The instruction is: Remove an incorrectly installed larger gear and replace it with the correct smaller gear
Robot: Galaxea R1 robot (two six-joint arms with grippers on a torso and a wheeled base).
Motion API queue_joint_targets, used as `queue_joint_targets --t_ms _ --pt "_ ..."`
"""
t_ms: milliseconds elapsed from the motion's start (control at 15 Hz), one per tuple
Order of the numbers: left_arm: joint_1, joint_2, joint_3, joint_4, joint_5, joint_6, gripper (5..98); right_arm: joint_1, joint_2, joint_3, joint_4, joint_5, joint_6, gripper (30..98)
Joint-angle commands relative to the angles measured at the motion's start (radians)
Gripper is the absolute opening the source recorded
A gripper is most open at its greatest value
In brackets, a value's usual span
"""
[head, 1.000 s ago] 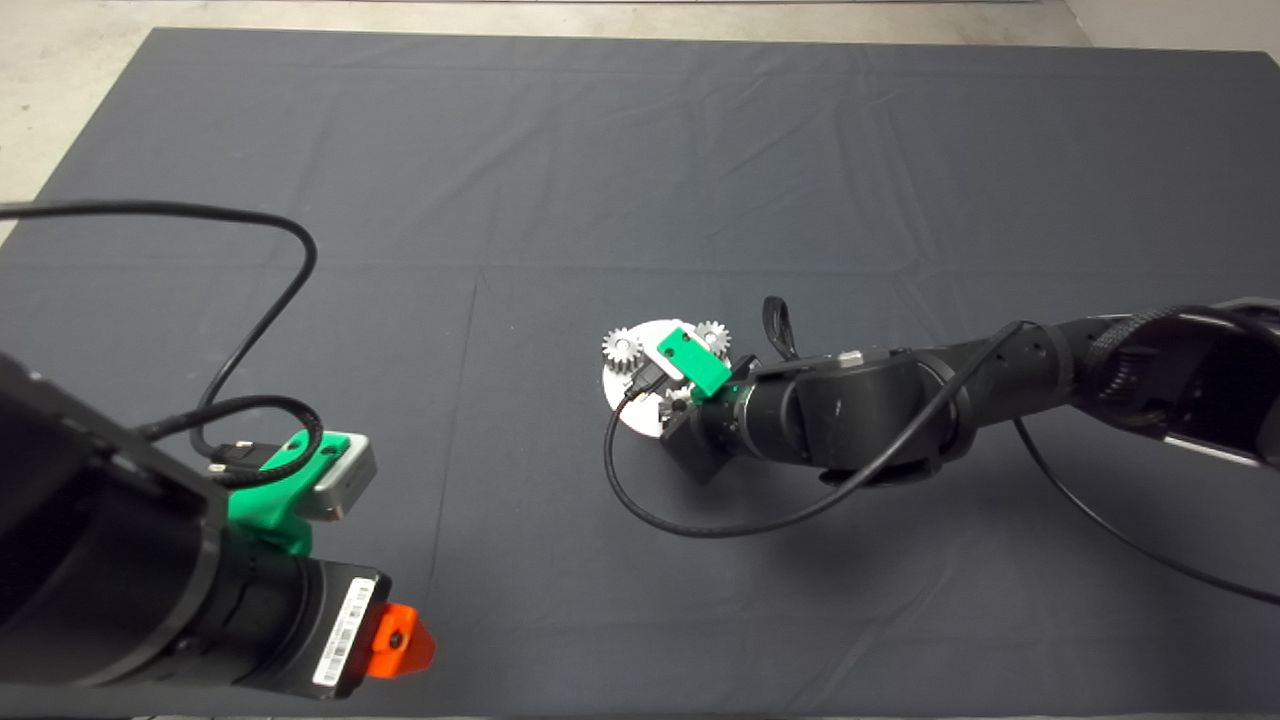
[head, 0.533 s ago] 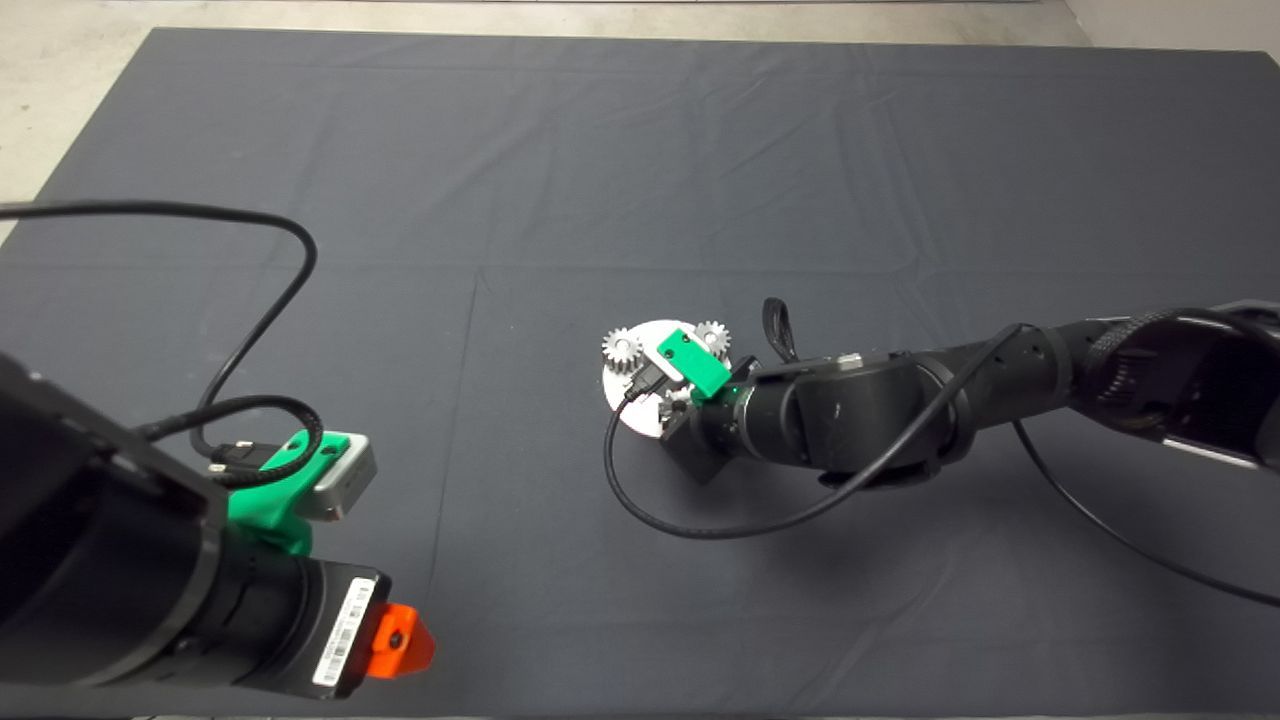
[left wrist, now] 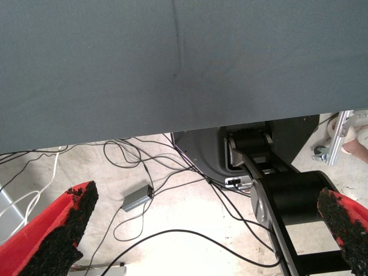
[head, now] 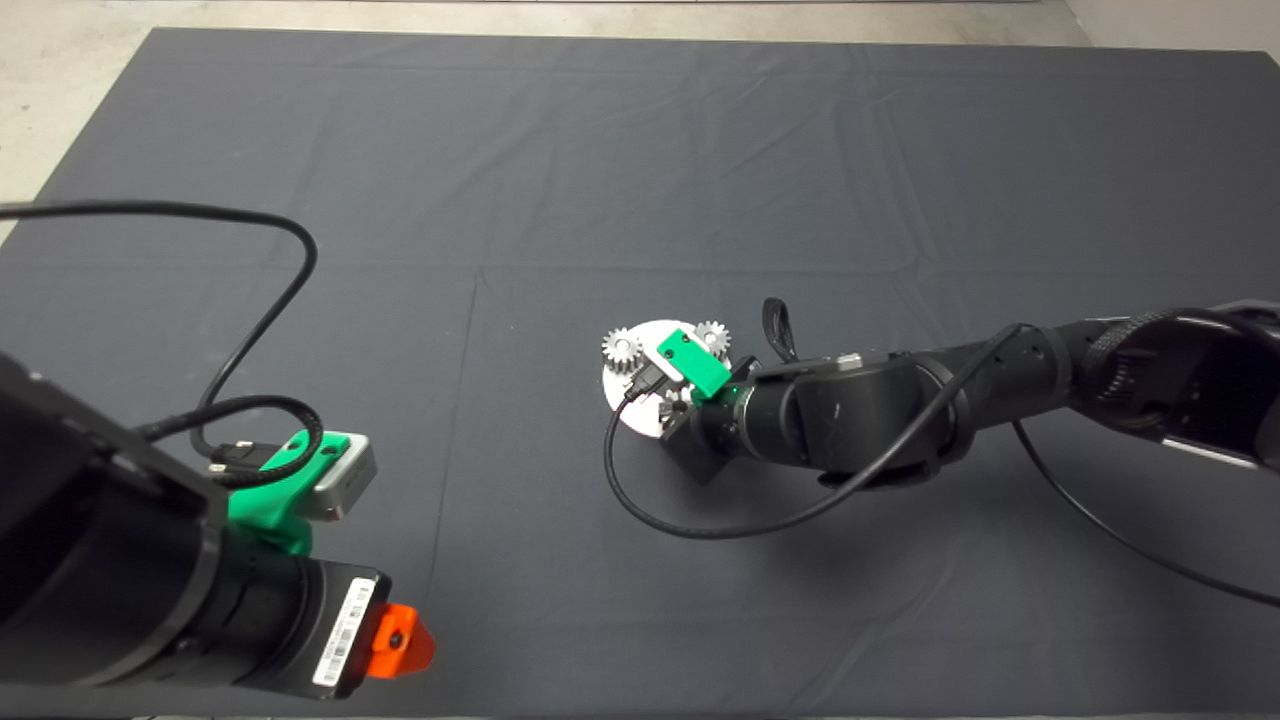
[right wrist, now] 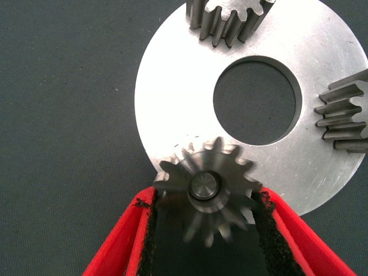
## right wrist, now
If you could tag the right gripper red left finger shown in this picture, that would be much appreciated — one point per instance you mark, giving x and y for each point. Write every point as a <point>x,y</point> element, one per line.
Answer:
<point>115,253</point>

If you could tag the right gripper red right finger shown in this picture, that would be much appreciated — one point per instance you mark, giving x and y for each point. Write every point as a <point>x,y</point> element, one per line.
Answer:
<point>302,253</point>

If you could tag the small steel bevel gear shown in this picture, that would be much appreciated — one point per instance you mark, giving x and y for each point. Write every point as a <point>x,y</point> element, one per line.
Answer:
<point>230,178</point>

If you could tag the steel spur gear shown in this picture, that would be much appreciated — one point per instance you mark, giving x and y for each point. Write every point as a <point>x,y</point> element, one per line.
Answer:
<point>345,115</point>
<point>230,26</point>

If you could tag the dark grey table cloth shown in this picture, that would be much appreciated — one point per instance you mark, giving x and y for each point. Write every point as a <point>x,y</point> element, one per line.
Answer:
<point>57,115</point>

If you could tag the round metal plate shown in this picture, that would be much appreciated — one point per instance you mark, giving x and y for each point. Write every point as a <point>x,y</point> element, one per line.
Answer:
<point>178,86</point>

